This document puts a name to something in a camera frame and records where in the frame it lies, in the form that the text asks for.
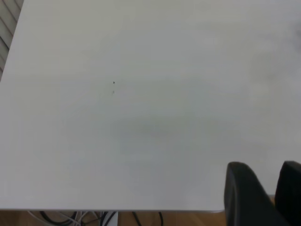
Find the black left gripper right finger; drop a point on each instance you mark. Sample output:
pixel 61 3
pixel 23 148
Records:
pixel 290 193

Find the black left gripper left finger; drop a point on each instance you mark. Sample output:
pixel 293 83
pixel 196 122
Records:
pixel 244 200

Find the white slatted window blind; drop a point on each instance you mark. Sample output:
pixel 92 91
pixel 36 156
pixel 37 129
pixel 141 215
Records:
pixel 5 30

